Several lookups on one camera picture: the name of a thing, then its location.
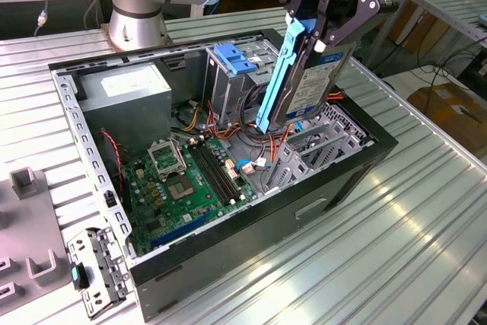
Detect hard disk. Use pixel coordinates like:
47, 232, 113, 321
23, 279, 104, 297
256, 16, 355, 136

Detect metal disk bay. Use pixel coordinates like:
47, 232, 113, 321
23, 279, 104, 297
262, 100, 376, 195

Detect metal slat side table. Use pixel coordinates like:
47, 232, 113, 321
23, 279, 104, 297
367, 0, 487, 75

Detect blue plastic drive latch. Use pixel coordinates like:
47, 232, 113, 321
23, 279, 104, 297
214, 43, 258, 77

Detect metal optical drive cage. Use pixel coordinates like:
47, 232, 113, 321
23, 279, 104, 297
203, 37, 285, 128

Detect brown cardboard box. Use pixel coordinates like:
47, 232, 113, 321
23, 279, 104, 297
407, 83, 487, 155

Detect black RAM slot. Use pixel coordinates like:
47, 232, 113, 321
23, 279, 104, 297
197, 140, 244, 200
189, 142, 233, 206

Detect metal socket cover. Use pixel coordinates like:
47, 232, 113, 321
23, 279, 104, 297
147, 138, 187, 180

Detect grey power supply unit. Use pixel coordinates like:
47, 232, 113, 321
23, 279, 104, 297
78, 62, 173, 155

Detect CPU socket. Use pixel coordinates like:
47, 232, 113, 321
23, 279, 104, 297
163, 174, 197, 202

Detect green motherboard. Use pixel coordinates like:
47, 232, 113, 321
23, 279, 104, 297
121, 136, 259, 257

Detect black open PC case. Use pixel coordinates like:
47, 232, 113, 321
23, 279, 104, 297
48, 27, 399, 322

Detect blue expansion slot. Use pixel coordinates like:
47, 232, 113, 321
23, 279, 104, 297
150, 209, 214, 250

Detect grey parts rack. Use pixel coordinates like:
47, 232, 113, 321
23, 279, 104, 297
0, 167, 75, 313

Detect black wire loop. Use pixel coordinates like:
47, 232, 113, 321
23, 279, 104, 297
239, 84, 269, 139

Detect orange red wire bundle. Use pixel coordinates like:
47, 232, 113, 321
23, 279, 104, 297
207, 100, 294, 166

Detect yellow black wire bundle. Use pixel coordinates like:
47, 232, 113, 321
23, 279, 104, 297
182, 106, 202, 132

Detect blue cable white plug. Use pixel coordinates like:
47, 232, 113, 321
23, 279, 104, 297
234, 157, 275, 177

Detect red black fan wire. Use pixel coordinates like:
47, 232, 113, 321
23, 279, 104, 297
100, 129, 126, 193

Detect metal card retention bracket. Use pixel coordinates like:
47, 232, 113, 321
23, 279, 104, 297
66, 225, 132, 320

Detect blue black bracket latch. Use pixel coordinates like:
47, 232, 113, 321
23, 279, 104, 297
70, 262, 91, 290

